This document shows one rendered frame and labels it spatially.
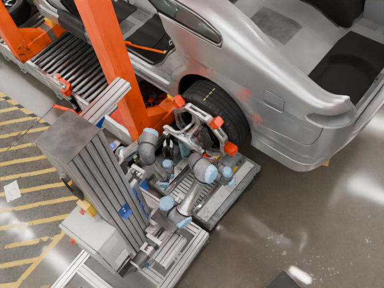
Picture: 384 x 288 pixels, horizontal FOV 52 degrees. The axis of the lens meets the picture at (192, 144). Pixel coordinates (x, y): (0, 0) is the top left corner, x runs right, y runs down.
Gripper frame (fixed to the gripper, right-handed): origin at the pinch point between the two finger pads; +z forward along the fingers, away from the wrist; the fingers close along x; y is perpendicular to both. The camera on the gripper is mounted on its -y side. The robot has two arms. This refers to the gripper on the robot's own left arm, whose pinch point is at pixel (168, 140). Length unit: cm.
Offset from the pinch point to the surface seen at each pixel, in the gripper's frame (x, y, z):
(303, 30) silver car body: 133, -17, 94
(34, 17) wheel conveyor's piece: -181, 56, 261
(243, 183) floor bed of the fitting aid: 63, 75, -10
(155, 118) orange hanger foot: -11.2, 6.6, 30.4
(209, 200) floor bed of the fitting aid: 28, 75, -25
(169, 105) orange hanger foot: 1, 15, 50
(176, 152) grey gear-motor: 1.9, 42.6, 13.9
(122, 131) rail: -53, 46, 49
